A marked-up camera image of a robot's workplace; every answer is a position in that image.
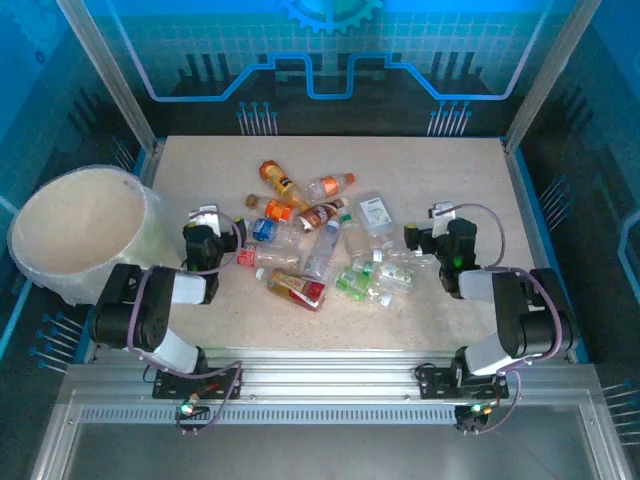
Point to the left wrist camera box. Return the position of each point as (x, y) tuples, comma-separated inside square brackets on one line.
[(205, 215)]

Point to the yellow juice bottle orange cap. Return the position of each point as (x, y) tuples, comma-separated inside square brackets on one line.
[(282, 185)]

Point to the clear bottle green cap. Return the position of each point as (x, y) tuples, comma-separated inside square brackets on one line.
[(355, 240)]

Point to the small clear bottle white cap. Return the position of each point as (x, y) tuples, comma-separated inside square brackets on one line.
[(385, 300)]

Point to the aluminium frame post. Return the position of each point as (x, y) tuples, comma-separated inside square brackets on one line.
[(545, 75), (110, 75)]

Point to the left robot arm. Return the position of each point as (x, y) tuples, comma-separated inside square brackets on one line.
[(130, 310)]

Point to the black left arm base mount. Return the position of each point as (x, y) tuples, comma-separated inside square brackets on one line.
[(170, 387)]

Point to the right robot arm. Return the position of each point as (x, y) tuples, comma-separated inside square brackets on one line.
[(520, 320)]

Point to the clear bottle green-white label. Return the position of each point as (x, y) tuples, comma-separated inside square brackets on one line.
[(395, 275)]

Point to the aluminium mounting rail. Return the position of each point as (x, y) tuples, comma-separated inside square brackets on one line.
[(325, 375)]

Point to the red label clear bottle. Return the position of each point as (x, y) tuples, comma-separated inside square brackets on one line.
[(245, 256)]

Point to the small orange bottle brown cap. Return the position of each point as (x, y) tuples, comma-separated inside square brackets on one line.
[(277, 210)]

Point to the orange label clear bottle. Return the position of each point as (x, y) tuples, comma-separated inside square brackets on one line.
[(330, 186)]

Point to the white plastic-lined bin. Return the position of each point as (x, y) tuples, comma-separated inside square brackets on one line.
[(75, 220)]

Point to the tea bottle red label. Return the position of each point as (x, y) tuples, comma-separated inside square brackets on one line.
[(295, 290)]

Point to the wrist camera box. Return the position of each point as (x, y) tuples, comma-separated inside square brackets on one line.
[(442, 215), (205, 215)]

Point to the brown label bottle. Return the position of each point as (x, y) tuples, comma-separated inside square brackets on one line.
[(320, 215)]

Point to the plain clear bottle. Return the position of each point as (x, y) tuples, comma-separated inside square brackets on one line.
[(405, 256)]

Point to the square clear bottle white label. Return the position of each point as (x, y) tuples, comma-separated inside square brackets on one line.
[(374, 212)]

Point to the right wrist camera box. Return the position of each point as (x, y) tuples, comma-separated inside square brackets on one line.
[(442, 215)]

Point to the clear bottle blue cap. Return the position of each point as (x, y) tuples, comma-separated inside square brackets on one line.
[(320, 250)]

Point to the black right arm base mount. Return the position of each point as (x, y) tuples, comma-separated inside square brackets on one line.
[(440, 385)]

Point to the green label bottle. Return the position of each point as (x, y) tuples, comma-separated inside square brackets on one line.
[(350, 282)]

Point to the blue label clear bottle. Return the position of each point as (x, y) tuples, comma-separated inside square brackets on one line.
[(264, 230)]

